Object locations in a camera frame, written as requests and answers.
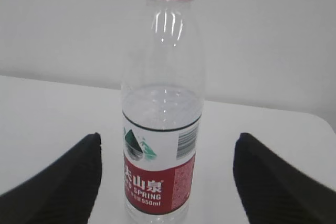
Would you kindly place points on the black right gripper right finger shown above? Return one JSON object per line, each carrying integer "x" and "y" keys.
{"x": 273, "y": 191}

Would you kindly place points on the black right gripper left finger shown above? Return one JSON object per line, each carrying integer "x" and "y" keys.
{"x": 64, "y": 192}

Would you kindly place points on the clear water bottle red label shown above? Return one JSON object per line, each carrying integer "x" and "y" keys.
{"x": 162, "y": 99}

